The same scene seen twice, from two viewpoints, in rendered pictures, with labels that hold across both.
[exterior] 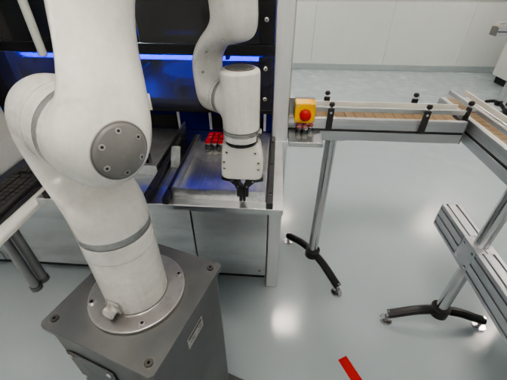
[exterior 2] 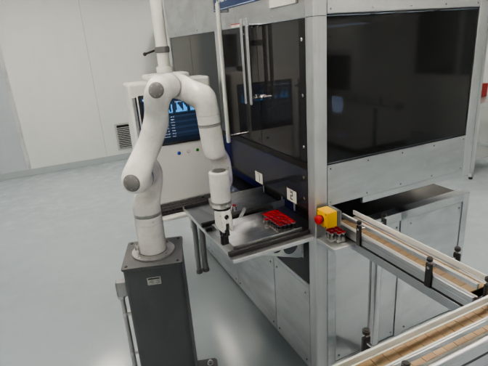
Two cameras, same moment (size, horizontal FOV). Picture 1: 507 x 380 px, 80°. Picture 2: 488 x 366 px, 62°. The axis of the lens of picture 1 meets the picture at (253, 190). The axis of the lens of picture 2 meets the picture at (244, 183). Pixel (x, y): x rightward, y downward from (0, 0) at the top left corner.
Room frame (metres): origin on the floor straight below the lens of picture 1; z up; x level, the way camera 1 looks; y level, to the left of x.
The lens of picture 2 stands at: (-0.03, -1.42, 1.72)
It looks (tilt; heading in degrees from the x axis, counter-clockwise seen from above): 19 degrees down; 62
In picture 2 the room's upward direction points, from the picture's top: 4 degrees counter-clockwise
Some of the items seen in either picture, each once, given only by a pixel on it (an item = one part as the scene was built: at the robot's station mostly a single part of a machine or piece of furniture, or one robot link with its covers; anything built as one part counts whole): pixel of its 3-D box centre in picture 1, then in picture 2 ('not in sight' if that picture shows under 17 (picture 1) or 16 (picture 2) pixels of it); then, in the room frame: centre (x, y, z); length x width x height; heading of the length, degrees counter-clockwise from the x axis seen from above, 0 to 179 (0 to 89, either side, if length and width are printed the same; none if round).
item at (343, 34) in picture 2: not in sight; (404, 83); (1.51, -0.15, 1.50); 0.85 x 0.01 x 0.59; 176
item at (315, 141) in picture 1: (304, 136); (338, 242); (1.08, -0.20, 0.87); 0.14 x 0.13 x 0.02; 176
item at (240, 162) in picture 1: (241, 157); (222, 217); (0.64, 0.03, 1.03); 0.10 x 0.08 x 0.11; 86
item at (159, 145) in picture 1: (137, 143); (245, 201); (0.97, 0.41, 0.90); 0.34 x 0.26 x 0.04; 176
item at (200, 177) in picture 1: (227, 163); (255, 229); (0.83, 0.08, 0.90); 0.34 x 0.26 x 0.04; 176
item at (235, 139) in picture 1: (242, 133); (221, 203); (0.64, 0.03, 1.09); 0.09 x 0.08 x 0.03; 86
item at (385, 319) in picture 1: (436, 314); not in sight; (0.81, -0.87, 0.07); 0.50 x 0.08 x 0.14; 86
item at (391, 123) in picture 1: (371, 116); (403, 250); (1.16, -0.48, 0.92); 0.69 x 0.16 x 0.16; 86
